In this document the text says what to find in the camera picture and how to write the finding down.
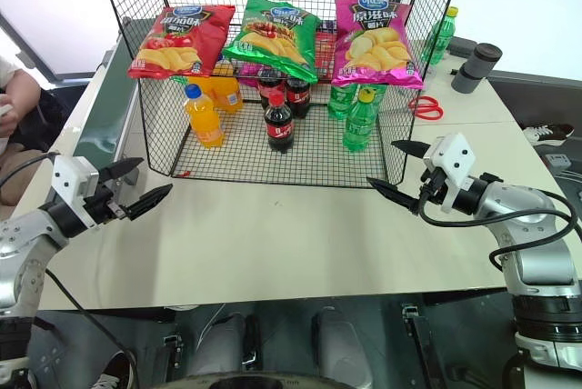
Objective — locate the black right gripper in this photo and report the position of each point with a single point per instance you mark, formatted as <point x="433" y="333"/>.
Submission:
<point x="430" y="189"/>

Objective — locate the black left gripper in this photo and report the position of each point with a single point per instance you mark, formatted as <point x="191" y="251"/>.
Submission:
<point x="103" y="205"/>

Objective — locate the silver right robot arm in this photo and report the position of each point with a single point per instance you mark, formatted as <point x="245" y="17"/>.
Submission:
<point x="523" y="212"/>

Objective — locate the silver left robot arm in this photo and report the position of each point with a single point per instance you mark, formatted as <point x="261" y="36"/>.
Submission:
<point x="27" y="243"/>

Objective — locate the green conveyor belt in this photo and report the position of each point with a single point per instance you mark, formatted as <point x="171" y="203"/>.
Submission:
<point x="104" y="112"/>

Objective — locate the green soda bottle yellow cap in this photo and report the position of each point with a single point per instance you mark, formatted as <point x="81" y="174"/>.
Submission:
<point x="438" y="39"/>
<point x="359" y="126"/>

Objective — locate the red scissors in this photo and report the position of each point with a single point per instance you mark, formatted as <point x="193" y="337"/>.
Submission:
<point x="414" y="105"/>

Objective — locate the orange soda bottle blue cap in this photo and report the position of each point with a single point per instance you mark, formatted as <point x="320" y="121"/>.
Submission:
<point x="204" y="121"/>

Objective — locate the grey cylindrical roll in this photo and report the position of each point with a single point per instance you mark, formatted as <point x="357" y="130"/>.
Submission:
<point x="464" y="81"/>
<point x="486" y="59"/>

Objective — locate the cola bottle red label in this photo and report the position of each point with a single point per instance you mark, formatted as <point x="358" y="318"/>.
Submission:
<point x="298" y="99"/>
<point x="268" y="85"/>

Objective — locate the magenta potato chips bag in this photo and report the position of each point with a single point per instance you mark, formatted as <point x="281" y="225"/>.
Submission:
<point x="375" y="43"/>

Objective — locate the cola bottle red cap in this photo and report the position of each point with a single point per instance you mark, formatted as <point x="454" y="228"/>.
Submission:
<point x="278" y="127"/>

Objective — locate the seated person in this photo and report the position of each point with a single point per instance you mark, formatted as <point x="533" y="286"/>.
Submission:
<point x="20" y="93"/>

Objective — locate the black and white sneaker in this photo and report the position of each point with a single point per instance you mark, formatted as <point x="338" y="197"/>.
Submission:
<point x="548" y="132"/>

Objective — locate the red potato chips bag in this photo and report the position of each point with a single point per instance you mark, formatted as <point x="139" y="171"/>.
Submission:
<point x="182" y="39"/>

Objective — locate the small white box device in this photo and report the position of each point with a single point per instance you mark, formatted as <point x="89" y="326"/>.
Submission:
<point x="558" y="162"/>

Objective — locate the magenta snack bag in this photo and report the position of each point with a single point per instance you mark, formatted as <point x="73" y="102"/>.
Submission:
<point x="247" y="74"/>

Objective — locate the green potato chips bag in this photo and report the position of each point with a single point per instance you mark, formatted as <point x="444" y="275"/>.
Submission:
<point x="273" y="39"/>

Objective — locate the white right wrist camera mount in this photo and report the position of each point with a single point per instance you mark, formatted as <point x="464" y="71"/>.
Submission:
<point x="450" y="157"/>

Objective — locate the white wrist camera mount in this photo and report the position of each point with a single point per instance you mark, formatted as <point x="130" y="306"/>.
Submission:
<point x="66" y="180"/>
<point x="450" y="157"/>

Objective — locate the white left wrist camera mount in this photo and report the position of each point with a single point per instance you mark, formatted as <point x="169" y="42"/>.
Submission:
<point x="66" y="180"/>

